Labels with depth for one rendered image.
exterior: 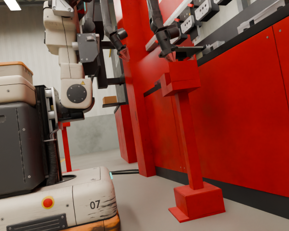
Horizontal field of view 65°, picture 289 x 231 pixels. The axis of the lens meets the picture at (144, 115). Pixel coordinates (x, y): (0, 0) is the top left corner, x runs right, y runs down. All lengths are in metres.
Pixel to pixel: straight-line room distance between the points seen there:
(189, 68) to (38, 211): 0.97
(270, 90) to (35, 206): 1.11
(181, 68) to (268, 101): 0.44
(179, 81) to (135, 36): 1.48
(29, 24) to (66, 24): 8.35
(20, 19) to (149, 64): 7.78
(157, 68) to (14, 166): 1.84
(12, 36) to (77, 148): 4.58
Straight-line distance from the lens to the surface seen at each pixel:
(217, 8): 1.69
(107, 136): 8.44
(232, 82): 1.28
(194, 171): 1.28
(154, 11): 1.32
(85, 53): 1.29
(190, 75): 1.23
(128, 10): 2.72
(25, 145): 1.11
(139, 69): 2.47
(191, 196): 1.22
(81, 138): 8.46
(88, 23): 1.69
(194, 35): 1.82
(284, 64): 1.09
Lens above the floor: 0.47
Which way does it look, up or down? 4 degrees up
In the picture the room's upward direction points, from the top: 9 degrees counter-clockwise
